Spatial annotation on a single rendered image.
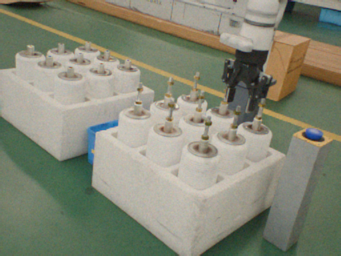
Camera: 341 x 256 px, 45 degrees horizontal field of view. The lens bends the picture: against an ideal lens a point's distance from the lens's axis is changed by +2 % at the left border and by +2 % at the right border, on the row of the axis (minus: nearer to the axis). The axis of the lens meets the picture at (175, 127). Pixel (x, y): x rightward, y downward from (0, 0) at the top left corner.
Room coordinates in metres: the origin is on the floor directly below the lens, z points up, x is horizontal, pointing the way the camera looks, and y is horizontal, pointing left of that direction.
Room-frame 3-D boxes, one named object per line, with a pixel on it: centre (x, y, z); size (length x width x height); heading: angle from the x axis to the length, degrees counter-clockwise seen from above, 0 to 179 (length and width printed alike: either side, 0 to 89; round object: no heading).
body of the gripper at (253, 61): (0.95, -0.15, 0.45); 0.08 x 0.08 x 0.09
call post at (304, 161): (0.90, -0.33, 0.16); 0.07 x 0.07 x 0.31; 51
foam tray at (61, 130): (1.37, 0.37, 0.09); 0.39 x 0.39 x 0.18; 51
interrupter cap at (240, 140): (0.95, -0.15, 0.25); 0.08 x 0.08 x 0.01
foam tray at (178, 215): (1.02, -0.06, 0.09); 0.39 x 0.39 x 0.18; 51
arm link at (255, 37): (0.93, -0.13, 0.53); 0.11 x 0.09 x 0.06; 131
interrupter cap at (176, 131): (0.93, 0.02, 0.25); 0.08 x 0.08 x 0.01
